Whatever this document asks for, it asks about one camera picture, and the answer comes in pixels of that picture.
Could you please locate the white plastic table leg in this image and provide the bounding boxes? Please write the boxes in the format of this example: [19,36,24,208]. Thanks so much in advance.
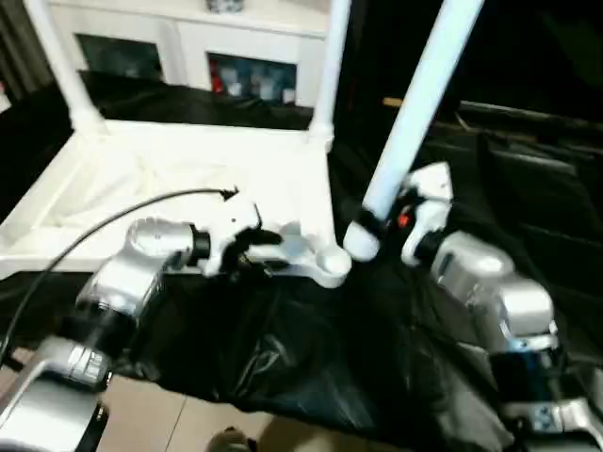
[307,0,353,144]
[342,0,487,264]
[24,0,106,135]

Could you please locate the white plastic table top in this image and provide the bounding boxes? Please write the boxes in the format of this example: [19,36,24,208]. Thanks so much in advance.
[0,121,353,289]

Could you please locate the black mat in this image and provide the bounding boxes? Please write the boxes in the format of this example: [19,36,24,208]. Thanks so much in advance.
[0,71,603,452]

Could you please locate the black robot left foot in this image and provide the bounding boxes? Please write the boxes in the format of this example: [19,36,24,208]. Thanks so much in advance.
[203,428,257,452]

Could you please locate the large black furniture piece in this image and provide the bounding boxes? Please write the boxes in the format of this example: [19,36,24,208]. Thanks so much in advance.
[344,0,603,123]

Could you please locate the white cabinet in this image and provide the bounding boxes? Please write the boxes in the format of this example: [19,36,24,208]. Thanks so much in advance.
[42,0,333,106]

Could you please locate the dark glass bowl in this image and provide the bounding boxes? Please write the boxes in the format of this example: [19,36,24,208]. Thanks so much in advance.
[205,0,246,14]

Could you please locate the grey curtain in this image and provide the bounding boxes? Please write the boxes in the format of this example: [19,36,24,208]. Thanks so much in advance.
[0,0,53,95]

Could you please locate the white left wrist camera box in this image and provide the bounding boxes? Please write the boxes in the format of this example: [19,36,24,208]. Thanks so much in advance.
[200,193,267,276]

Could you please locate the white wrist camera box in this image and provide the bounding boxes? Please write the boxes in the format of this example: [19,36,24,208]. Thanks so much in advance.
[200,193,267,276]
[398,162,455,266]

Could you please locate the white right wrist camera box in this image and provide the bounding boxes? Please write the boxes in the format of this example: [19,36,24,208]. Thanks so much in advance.
[398,162,455,266]

